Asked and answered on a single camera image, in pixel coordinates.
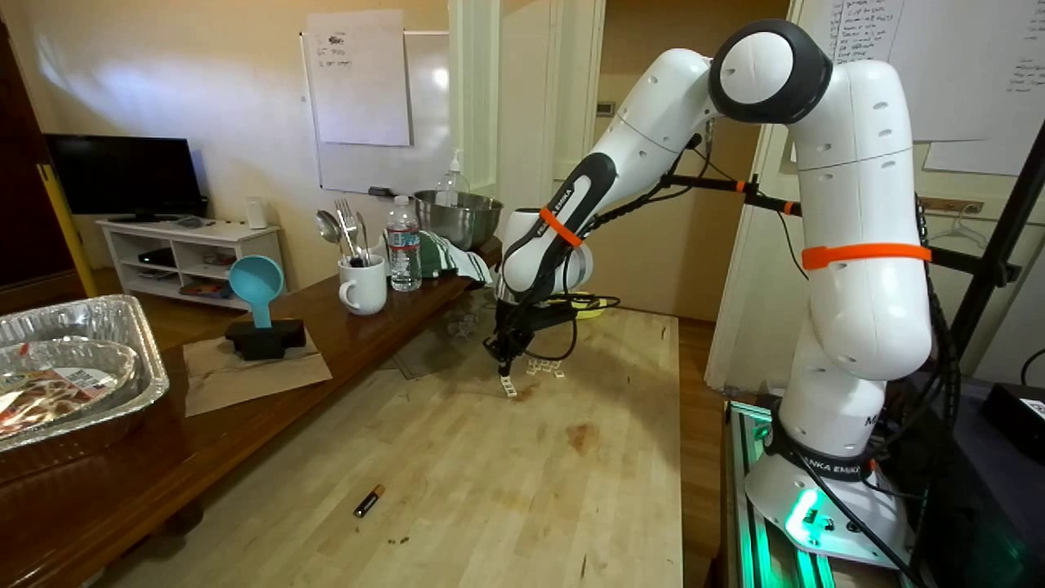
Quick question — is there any yellow banana-shaped dish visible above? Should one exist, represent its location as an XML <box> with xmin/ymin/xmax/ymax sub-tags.
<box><xmin>579</xmin><ymin>304</ymin><xmax>609</xmax><ymax>321</ymax></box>

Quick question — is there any dark wooden side table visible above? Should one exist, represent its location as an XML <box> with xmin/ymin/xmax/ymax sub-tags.
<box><xmin>0</xmin><ymin>278</ymin><xmax>470</xmax><ymax>588</ymax></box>

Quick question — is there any crumpled clear plastic wrap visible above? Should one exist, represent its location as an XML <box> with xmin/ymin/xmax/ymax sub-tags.
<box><xmin>449</xmin><ymin>306</ymin><xmax>482</xmax><ymax>338</ymax></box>

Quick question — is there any white tv shelf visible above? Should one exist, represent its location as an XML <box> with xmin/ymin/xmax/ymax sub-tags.
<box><xmin>101</xmin><ymin>217</ymin><xmax>281</xmax><ymax>309</ymax></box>

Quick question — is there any clear water bottle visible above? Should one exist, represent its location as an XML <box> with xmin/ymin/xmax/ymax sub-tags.
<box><xmin>387</xmin><ymin>194</ymin><xmax>422</xmax><ymax>289</ymax></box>

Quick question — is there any clear soap pump bottle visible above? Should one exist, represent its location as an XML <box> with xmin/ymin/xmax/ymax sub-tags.
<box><xmin>434</xmin><ymin>155</ymin><xmax>462</xmax><ymax>210</ymax></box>

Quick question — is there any black marker pen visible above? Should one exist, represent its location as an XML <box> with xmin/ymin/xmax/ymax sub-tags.
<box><xmin>354</xmin><ymin>486</ymin><xmax>387</xmax><ymax>519</ymax></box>

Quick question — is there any white mug with utensils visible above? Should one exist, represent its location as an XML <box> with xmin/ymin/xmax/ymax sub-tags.
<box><xmin>336</xmin><ymin>259</ymin><xmax>390</xmax><ymax>318</ymax></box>

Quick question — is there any black stand block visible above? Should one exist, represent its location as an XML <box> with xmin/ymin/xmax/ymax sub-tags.
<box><xmin>227</xmin><ymin>321</ymin><xmax>307</xmax><ymax>359</ymax></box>

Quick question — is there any teal measuring cup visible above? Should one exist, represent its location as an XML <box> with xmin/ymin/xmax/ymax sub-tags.
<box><xmin>230</xmin><ymin>253</ymin><xmax>283</xmax><ymax>329</ymax></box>

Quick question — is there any large steel mixing bowl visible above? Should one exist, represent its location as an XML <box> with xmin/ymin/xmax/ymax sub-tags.
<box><xmin>415</xmin><ymin>190</ymin><xmax>500</xmax><ymax>247</ymax></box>

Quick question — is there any cluster of letter tiles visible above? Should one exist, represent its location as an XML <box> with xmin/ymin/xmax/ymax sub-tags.
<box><xmin>509</xmin><ymin>359</ymin><xmax>565</xmax><ymax>400</ymax></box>

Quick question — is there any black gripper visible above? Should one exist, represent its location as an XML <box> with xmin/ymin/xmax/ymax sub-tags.
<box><xmin>485</xmin><ymin>294</ymin><xmax>616</xmax><ymax>397</ymax></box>

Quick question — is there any aluminium foil tray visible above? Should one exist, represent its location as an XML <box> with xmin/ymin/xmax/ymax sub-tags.
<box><xmin>0</xmin><ymin>294</ymin><xmax>169</xmax><ymax>454</ymax></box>

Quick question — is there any brown paper sheet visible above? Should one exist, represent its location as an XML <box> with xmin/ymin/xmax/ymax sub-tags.
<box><xmin>182</xmin><ymin>337</ymin><xmax>335</xmax><ymax>414</ymax></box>

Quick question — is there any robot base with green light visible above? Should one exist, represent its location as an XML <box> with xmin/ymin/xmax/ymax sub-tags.
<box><xmin>725</xmin><ymin>400</ymin><xmax>923</xmax><ymax>588</ymax></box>

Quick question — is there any green striped towel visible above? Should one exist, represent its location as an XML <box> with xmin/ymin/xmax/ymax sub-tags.
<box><xmin>422</xmin><ymin>231</ymin><xmax>492</xmax><ymax>283</ymax></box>

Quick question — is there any black television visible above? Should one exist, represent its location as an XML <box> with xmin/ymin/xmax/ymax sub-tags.
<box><xmin>46</xmin><ymin>133</ymin><xmax>205</xmax><ymax>217</ymax></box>

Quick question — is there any white wall paper sheet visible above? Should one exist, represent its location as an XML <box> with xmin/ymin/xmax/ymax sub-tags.
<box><xmin>307</xmin><ymin>9</ymin><xmax>413</xmax><ymax>148</ymax></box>

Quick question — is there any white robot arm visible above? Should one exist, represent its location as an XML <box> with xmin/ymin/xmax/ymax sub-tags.
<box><xmin>487</xmin><ymin>19</ymin><xmax>931</xmax><ymax>567</ymax></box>

